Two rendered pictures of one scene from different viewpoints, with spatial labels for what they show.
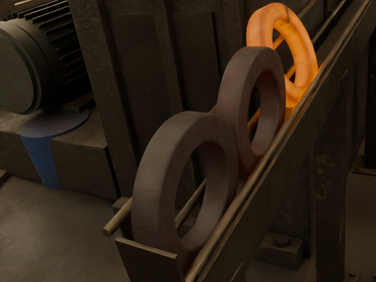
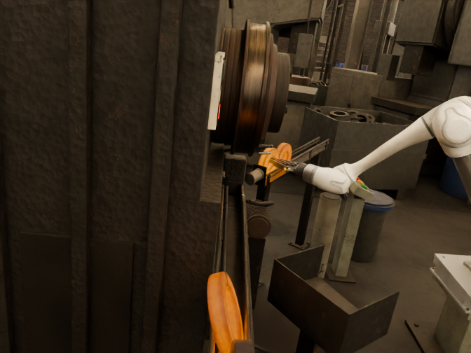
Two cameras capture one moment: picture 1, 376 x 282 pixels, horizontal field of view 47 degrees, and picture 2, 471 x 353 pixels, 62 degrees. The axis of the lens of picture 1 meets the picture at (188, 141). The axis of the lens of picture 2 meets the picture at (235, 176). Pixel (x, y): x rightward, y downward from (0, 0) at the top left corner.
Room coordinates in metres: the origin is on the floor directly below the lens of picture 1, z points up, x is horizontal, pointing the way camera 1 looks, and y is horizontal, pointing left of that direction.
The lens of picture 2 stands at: (0.17, 0.27, 1.27)
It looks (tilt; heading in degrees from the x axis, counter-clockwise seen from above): 19 degrees down; 322
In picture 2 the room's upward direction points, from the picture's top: 7 degrees clockwise
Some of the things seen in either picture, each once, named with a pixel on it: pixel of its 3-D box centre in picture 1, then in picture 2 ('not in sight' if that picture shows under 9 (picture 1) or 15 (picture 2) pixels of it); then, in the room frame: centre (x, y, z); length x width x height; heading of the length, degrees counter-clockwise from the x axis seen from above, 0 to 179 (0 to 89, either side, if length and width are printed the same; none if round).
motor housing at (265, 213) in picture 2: not in sight; (251, 254); (1.49, -0.92, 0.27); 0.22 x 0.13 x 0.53; 145
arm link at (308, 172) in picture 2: not in sight; (310, 174); (1.37, -1.12, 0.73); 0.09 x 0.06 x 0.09; 110
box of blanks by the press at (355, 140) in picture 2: not in sight; (354, 149); (2.57, -3.08, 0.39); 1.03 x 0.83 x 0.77; 70
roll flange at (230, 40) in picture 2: not in sight; (226, 87); (1.34, -0.56, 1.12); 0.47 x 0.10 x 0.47; 145
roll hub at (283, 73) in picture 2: not in sight; (276, 94); (1.24, -0.70, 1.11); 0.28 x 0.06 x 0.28; 145
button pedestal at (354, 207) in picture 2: not in sight; (348, 228); (1.43, -1.62, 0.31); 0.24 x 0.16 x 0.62; 145
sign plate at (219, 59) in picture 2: not in sight; (217, 87); (1.08, -0.34, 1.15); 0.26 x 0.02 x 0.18; 145
